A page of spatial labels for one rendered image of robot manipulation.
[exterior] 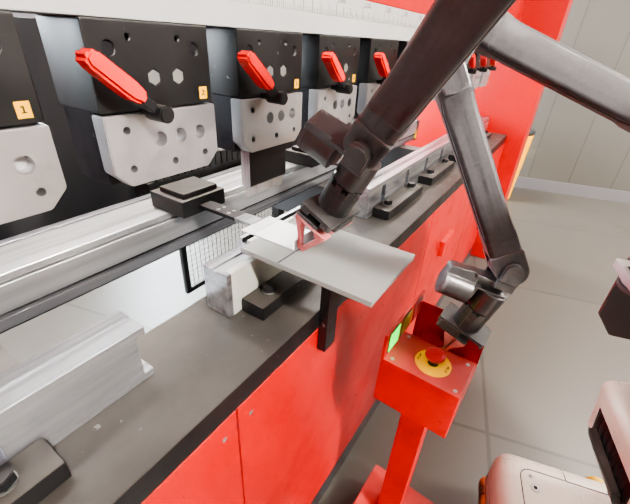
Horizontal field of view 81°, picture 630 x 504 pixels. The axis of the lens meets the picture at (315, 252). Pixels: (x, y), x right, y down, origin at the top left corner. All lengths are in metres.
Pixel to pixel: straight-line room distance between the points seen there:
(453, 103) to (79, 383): 0.68
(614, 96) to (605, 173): 4.21
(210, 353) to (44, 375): 0.23
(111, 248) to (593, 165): 4.64
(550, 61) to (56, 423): 0.85
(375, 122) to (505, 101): 2.25
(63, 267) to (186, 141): 0.38
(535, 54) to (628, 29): 4.04
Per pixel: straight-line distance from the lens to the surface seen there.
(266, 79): 0.55
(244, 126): 0.58
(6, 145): 0.42
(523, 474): 1.38
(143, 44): 0.48
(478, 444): 1.74
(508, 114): 2.70
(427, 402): 0.81
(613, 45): 4.74
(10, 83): 0.42
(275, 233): 0.72
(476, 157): 0.71
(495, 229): 0.74
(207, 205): 0.85
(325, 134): 0.56
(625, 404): 0.90
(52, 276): 0.79
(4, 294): 0.78
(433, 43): 0.41
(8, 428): 0.56
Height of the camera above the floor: 1.33
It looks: 30 degrees down
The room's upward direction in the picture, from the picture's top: 3 degrees clockwise
